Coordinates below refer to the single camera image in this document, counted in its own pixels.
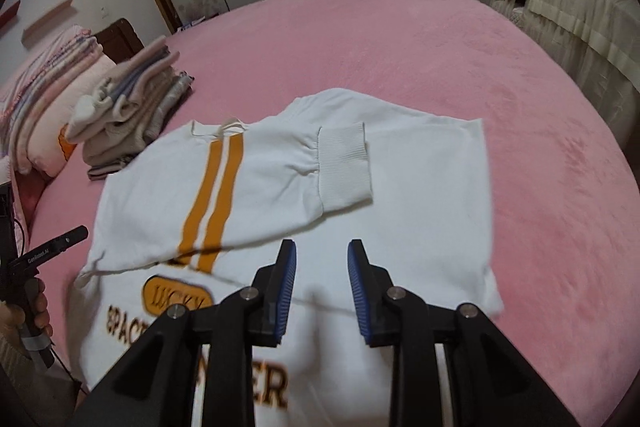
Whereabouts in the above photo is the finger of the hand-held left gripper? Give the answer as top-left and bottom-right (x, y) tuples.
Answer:
(47, 227), (89, 254)

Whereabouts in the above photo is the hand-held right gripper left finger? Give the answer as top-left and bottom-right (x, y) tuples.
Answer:
(70, 239), (298, 427)

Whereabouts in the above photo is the dark wooden headboard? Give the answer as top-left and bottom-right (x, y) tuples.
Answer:
(92, 18), (146, 65)

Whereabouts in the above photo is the red wall shelf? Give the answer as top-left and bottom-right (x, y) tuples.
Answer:
(0, 0), (21, 32)

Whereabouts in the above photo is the pile of folded clothes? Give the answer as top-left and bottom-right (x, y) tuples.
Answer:
(65, 36), (195, 182)

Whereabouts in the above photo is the person's left hand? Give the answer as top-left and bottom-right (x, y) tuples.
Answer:
(0, 282), (52, 348)

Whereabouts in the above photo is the pink bed blanket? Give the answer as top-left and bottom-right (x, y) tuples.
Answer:
(15, 0), (636, 427)

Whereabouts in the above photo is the wooden wall shelf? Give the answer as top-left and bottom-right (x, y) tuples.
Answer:
(22, 0), (77, 42)

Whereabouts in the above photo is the thin black cable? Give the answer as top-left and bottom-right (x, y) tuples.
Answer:
(11, 217), (85, 395)

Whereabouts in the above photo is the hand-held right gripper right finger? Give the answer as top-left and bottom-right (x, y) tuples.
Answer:
(347, 238), (581, 427)

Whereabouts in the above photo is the white printed sweatshirt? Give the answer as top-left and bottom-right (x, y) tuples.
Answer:
(67, 88), (505, 427)

